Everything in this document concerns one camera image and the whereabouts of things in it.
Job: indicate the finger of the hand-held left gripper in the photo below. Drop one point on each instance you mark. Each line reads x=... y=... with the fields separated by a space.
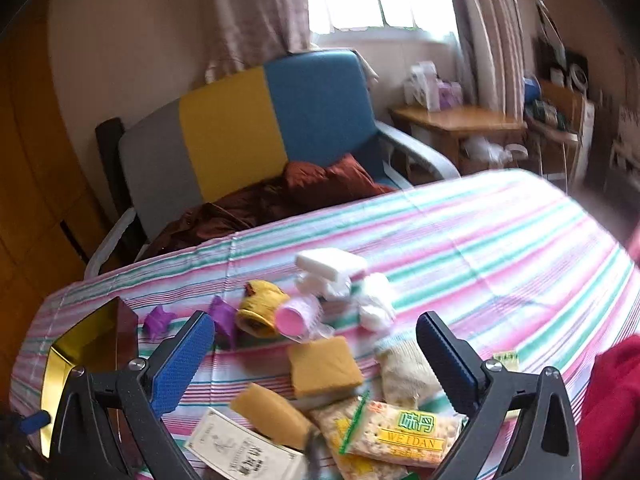
x=35 y=421

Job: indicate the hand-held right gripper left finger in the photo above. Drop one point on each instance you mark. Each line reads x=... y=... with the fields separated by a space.
x=180 y=367

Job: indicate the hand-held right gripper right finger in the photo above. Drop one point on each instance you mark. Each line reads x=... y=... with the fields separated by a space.
x=450 y=367

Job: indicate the cream knitted sock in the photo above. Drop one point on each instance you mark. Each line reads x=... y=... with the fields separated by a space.
x=407 y=375

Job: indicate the purple snack packet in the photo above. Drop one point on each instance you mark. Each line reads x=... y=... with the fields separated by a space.
x=225 y=321
x=157 y=321

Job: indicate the gold tin box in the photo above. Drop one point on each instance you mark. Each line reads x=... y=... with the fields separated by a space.
x=75 y=345

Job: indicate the cracker packet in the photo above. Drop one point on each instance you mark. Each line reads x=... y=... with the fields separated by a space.
x=395 y=435

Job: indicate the white plastic bag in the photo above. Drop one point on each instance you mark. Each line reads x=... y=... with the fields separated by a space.
x=375 y=302
x=480 y=149
x=327 y=287

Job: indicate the yellow sock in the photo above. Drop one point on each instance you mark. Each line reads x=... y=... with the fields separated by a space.
x=260 y=307

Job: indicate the white paper box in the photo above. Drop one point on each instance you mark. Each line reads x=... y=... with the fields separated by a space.
x=240 y=450

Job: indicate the yellow sponge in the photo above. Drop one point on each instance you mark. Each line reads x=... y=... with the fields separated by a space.
x=272 y=417
x=325 y=367

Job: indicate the pink hair roller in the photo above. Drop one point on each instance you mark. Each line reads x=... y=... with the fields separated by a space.
x=297 y=320

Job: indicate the white sponge block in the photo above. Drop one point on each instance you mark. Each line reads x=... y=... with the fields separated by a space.
x=330 y=261

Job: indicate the striped bed sheet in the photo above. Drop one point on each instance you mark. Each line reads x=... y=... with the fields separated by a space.
x=475 y=240

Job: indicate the red clothing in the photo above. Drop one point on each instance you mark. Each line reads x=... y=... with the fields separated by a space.
x=615 y=400

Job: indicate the brown quilt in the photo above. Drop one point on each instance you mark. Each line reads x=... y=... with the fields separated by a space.
x=300 y=190

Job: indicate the wooden wardrobe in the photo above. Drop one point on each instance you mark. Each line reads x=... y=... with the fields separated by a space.
x=35 y=185

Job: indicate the wooden desk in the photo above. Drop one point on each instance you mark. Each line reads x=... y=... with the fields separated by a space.
x=450 y=120

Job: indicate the grey yellow blue sofa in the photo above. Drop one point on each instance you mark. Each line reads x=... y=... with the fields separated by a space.
x=250 y=120

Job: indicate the wooden shelf rack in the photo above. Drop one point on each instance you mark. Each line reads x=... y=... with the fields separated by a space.
x=562 y=125

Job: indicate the purple carton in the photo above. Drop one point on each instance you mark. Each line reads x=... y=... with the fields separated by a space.
x=450 y=95

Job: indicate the white carton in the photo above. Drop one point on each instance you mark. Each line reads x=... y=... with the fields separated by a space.
x=422 y=85

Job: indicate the blue container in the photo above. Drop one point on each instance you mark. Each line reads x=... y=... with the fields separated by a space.
x=531 y=91

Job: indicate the pink patterned curtain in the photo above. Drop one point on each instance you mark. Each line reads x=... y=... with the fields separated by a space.
x=485 y=25
x=255 y=10

